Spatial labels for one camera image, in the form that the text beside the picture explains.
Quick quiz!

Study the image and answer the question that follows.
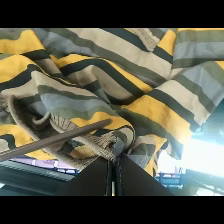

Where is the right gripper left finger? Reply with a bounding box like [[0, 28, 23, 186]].
[[63, 156, 114, 197]]

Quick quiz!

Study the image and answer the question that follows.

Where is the orange grey striped shirt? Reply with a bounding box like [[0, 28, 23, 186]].
[[0, 28, 224, 178]]

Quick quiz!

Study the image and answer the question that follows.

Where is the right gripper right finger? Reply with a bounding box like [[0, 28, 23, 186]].
[[115, 153, 175, 197]]

